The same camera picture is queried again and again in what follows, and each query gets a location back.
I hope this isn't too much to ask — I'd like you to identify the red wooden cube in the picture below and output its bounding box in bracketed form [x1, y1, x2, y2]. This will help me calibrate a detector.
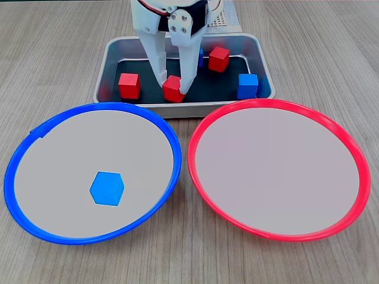
[117, 73, 141, 99]
[162, 75, 187, 104]
[208, 46, 231, 73]

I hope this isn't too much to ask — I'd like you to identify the black tray liner mat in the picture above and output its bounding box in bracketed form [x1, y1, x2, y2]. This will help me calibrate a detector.
[111, 55, 252, 104]

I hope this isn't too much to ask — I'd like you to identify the silver metal tray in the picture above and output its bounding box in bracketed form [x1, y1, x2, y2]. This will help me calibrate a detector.
[93, 33, 276, 119]

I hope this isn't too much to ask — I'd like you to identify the white mesh mat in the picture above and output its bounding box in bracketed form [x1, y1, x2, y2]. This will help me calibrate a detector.
[207, 11, 229, 30]

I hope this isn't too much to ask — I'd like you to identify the red-rimmed white dish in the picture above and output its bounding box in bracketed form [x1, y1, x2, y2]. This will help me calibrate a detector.
[187, 98, 372, 243]

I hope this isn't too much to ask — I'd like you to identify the blue-rimmed white dish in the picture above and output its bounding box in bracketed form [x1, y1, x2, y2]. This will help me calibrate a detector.
[3, 101, 182, 246]

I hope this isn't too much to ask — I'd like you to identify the red white arm cable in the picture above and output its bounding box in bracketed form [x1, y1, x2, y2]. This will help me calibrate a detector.
[138, 0, 174, 15]

